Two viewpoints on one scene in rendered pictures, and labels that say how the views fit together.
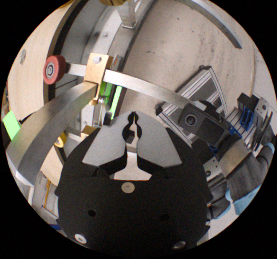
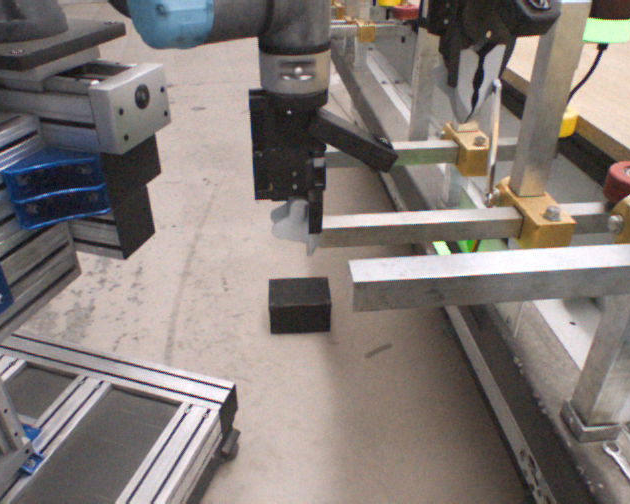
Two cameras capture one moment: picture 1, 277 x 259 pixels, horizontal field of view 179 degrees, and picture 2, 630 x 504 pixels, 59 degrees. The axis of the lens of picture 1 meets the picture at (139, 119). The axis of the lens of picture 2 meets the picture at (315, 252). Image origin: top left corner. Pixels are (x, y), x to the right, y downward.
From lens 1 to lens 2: 0.62 m
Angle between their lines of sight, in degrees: 32
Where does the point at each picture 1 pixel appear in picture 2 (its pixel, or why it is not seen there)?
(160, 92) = (410, 218)
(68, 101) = (541, 110)
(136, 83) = (458, 215)
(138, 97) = (324, 453)
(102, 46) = not seen: hidden behind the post
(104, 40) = not seen: hidden behind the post
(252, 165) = (321, 24)
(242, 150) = (323, 67)
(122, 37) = (560, 380)
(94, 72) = (538, 205)
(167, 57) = not seen: outside the picture
